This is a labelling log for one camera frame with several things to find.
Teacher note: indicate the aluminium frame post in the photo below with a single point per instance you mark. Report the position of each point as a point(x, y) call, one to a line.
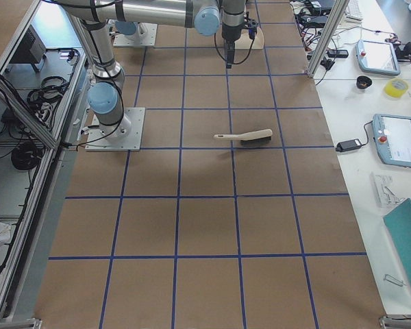
point(328, 31)

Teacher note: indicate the blue teach pendant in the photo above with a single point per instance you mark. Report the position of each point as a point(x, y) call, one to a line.
point(392, 134)
point(377, 57)

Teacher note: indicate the yellow tape roll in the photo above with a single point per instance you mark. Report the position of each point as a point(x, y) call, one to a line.
point(396, 87)

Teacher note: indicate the black power adapter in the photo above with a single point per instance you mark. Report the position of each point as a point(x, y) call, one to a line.
point(349, 145)

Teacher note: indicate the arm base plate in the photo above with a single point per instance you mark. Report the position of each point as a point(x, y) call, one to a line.
point(127, 136)

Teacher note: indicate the blue teach pendant far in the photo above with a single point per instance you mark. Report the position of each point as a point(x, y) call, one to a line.
point(377, 57)

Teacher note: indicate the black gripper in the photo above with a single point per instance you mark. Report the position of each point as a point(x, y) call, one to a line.
point(230, 30)

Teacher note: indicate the blue teach pendant near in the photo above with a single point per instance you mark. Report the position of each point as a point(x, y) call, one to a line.
point(392, 134)

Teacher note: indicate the beige plastic dustpan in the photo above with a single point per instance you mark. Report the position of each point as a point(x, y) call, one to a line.
point(244, 41)

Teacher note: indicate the beige hand brush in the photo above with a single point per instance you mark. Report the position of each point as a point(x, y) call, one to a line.
point(253, 138)

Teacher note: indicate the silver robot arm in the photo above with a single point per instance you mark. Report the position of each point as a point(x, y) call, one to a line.
point(175, 37)

